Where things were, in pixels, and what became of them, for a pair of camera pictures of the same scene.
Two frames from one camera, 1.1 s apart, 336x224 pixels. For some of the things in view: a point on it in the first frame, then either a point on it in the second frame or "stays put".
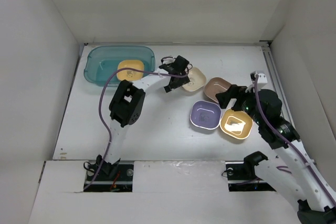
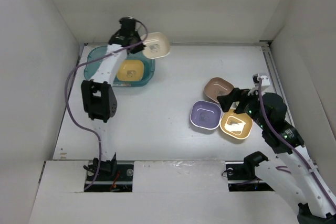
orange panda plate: (129, 74) stays put
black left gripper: (182, 81) → (140, 47)
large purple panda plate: (205, 114) stays put
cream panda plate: (197, 80) → (157, 45)
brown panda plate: (214, 86) stays put
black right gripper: (234, 92) stays put
